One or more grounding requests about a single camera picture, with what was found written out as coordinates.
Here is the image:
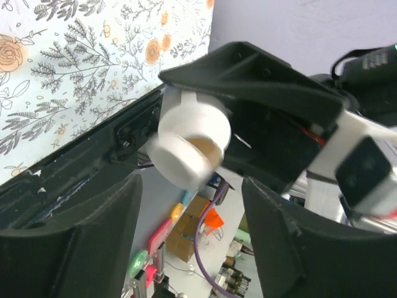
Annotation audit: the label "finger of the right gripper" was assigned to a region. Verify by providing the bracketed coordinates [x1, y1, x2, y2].
[159, 42, 344, 129]
[222, 99, 325, 194]

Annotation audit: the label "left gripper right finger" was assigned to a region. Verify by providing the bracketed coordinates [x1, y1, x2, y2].
[242, 177, 396, 297]

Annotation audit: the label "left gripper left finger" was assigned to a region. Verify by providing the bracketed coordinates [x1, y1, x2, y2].
[1, 174, 143, 297]

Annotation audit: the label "white cap pill bottle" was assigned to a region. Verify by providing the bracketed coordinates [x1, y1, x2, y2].
[146, 86, 231, 190]

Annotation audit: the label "colourful toy pieces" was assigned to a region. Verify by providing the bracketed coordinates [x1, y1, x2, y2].
[127, 191, 197, 278]

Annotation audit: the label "cardboard boxes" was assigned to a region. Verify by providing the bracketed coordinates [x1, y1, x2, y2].
[166, 196, 224, 263]

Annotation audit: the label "floral table mat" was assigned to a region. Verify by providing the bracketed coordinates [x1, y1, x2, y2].
[1, 0, 214, 182]

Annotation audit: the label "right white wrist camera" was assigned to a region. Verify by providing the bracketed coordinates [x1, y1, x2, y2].
[307, 111, 396, 219]

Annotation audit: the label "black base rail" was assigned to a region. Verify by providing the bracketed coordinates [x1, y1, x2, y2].
[1, 86, 164, 228]

